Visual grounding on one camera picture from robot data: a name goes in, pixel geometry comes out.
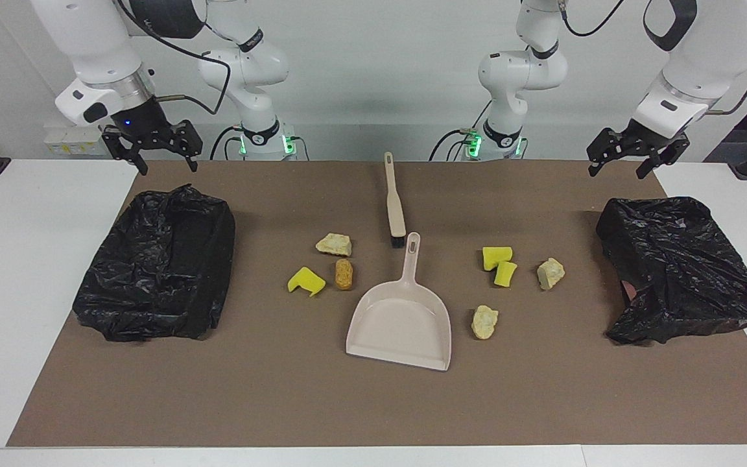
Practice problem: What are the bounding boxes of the black trash bag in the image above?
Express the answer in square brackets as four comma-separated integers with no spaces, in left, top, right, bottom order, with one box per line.
[73,184,237,342]
[595,197,747,345]

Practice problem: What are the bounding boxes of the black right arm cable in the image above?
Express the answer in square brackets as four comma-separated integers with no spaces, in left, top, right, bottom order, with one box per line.
[116,0,233,116]

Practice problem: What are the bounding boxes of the beige plastic dustpan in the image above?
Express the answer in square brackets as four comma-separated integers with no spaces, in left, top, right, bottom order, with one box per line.
[346,232,452,372]

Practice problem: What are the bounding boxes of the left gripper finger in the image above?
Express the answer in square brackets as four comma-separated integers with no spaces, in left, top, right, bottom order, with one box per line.
[635,150,674,180]
[586,130,615,178]

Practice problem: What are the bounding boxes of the white wall power strip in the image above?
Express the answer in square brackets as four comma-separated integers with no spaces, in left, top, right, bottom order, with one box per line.
[44,125,115,156]

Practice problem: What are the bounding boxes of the black left base cable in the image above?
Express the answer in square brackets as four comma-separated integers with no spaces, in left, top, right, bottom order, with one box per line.
[429,97,494,162]

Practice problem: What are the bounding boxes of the brown table mat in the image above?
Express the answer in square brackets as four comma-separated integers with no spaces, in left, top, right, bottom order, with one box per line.
[7,160,747,447]

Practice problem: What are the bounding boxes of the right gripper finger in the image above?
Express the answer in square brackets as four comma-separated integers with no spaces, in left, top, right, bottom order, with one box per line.
[102,130,149,176]
[174,120,204,173]

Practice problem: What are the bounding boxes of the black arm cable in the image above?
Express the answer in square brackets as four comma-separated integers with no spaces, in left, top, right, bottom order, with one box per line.
[116,0,233,116]
[558,0,747,116]

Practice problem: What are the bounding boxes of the black base cable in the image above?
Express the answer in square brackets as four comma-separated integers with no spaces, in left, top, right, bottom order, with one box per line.
[210,125,244,161]
[429,97,494,162]

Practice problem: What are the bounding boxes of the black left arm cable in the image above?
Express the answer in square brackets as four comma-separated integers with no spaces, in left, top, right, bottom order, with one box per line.
[558,0,747,116]

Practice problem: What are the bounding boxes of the beige hand brush black bristles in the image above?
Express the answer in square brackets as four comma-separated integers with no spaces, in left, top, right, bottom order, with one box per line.
[383,152,408,248]

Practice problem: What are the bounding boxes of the notched yellow sponge piece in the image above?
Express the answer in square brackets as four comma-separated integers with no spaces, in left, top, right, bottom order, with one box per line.
[287,267,326,297]

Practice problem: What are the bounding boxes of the black right base cable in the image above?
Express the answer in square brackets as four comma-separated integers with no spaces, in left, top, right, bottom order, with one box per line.
[210,125,244,161]

